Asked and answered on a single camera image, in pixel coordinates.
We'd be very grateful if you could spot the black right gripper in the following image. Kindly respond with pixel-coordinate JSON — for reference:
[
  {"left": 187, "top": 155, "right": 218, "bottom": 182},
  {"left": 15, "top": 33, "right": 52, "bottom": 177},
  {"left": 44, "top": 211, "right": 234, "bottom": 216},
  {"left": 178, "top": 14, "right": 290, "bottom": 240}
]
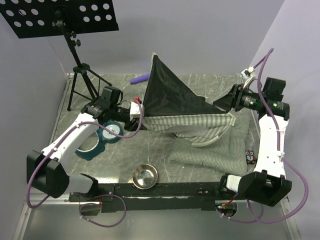
[{"left": 211, "top": 84, "right": 264, "bottom": 113}]

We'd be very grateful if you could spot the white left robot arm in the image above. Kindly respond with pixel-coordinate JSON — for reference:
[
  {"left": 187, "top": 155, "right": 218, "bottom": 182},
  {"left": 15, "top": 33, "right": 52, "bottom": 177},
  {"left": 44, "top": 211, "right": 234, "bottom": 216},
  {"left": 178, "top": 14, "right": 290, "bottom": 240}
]
[{"left": 26, "top": 86, "right": 144, "bottom": 201}]

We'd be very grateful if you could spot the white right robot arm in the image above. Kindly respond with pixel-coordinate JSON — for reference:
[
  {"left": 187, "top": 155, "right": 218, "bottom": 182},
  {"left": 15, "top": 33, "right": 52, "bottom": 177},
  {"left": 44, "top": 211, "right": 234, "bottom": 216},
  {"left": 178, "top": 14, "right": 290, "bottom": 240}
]
[{"left": 212, "top": 77, "right": 292, "bottom": 207}]

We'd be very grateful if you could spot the teal double pet feeder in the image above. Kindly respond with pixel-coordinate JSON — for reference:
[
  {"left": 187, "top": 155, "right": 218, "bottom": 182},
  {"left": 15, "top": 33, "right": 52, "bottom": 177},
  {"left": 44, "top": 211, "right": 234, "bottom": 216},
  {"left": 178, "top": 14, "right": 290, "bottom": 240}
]
[{"left": 75, "top": 120, "right": 124, "bottom": 161}]

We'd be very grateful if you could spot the purple plastic microphone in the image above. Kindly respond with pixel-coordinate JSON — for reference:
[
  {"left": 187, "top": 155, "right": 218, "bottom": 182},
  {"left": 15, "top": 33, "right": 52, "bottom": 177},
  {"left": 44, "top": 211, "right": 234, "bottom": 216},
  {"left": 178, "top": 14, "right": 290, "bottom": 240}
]
[{"left": 129, "top": 73, "right": 150, "bottom": 85}]

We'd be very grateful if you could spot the grey checked cushion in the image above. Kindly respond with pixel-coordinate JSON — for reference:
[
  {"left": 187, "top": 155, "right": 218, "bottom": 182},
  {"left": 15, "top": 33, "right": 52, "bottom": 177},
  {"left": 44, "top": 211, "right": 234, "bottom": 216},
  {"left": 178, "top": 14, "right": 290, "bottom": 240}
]
[{"left": 168, "top": 115, "right": 250, "bottom": 177}]

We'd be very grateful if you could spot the red owl number tag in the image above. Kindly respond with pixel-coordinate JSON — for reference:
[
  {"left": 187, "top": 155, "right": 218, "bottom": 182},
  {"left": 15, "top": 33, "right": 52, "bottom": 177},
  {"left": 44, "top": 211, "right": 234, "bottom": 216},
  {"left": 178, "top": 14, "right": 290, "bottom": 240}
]
[{"left": 245, "top": 150, "right": 257, "bottom": 165}]

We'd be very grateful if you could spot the stainless steel bowl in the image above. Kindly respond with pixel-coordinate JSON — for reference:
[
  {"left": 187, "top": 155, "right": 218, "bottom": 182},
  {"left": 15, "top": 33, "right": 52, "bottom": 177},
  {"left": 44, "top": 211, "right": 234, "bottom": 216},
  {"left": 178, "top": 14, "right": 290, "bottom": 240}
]
[{"left": 132, "top": 164, "right": 158, "bottom": 190}]

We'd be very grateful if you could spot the black perforated music stand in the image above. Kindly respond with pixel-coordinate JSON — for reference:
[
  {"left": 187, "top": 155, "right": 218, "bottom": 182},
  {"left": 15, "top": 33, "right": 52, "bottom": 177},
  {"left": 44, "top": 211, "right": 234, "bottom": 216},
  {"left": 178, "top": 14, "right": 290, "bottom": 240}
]
[{"left": 0, "top": 0, "right": 119, "bottom": 101}]

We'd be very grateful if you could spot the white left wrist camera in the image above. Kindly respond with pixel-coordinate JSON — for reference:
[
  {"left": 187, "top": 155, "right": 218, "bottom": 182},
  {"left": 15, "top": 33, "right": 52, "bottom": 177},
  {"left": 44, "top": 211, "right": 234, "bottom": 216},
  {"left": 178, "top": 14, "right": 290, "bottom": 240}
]
[{"left": 129, "top": 97, "right": 145, "bottom": 120}]

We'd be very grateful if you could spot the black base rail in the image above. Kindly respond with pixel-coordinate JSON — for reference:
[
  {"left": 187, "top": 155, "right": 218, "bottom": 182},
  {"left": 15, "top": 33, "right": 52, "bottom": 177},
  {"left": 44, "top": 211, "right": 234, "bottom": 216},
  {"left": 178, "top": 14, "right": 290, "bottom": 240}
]
[{"left": 68, "top": 182, "right": 235, "bottom": 213}]

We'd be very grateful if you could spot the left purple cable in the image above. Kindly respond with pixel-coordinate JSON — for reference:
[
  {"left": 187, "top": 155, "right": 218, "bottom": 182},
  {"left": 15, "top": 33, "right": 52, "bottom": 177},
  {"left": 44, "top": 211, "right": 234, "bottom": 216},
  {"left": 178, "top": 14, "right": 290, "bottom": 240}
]
[{"left": 26, "top": 98, "right": 145, "bottom": 228}]

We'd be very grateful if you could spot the purple cable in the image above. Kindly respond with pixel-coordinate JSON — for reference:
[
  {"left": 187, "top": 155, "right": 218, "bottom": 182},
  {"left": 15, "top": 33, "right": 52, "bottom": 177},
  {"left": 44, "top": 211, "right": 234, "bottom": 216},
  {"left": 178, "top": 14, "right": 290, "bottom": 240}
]
[
  {"left": 26, "top": 98, "right": 145, "bottom": 228},
  {"left": 217, "top": 48, "right": 310, "bottom": 224}
]

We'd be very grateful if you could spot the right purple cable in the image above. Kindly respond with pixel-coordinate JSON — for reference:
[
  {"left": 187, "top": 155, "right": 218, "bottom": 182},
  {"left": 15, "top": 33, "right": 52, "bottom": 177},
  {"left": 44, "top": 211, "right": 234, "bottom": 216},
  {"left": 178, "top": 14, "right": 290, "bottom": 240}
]
[{"left": 217, "top": 48, "right": 310, "bottom": 224}]

